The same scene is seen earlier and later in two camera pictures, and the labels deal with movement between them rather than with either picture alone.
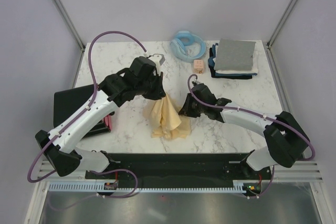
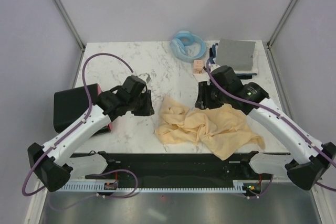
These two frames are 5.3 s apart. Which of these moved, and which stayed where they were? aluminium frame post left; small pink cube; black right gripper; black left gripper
Moved: black left gripper; black right gripper
Stayed: aluminium frame post left; small pink cube
